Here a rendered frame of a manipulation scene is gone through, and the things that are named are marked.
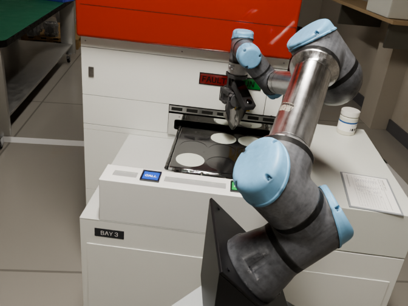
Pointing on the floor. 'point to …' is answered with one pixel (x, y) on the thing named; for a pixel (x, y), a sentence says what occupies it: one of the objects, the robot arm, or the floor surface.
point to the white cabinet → (95, 243)
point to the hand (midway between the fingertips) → (234, 127)
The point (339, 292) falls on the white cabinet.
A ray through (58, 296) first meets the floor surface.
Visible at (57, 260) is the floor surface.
